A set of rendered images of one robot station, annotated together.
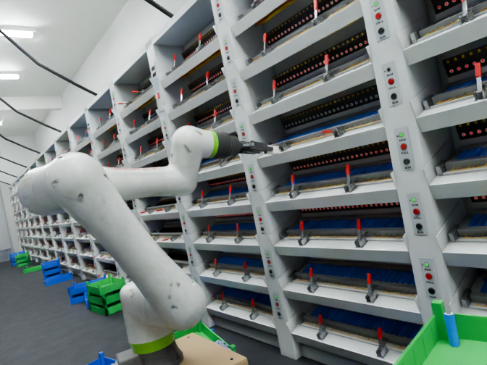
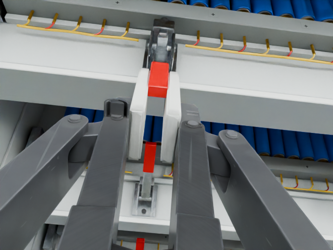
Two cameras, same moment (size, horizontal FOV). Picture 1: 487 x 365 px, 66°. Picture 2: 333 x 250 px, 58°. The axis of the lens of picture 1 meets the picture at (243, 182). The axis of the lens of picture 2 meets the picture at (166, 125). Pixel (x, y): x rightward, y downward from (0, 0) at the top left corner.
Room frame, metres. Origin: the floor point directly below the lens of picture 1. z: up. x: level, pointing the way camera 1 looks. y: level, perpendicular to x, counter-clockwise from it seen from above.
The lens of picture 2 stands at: (1.33, 0.00, 0.99)
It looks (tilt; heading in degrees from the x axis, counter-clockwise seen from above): 37 degrees down; 304
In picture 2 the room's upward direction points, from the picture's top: 8 degrees clockwise
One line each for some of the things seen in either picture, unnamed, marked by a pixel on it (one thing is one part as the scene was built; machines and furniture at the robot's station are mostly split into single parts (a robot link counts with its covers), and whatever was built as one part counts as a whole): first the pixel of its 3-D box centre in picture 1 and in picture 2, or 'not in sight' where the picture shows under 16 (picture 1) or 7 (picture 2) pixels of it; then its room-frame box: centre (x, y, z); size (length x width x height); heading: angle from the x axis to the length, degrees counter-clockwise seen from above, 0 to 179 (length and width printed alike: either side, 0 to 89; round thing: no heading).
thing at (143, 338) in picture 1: (149, 311); not in sight; (1.06, 0.33, 0.48); 0.16 x 0.13 x 0.19; 49
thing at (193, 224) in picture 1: (191, 182); not in sight; (2.24, 0.30, 0.84); 0.20 x 0.09 x 1.69; 127
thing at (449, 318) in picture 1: (451, 328); not in sight; (0.72, -0.34, 0.44); 0.02 x 0.02 x 0.06
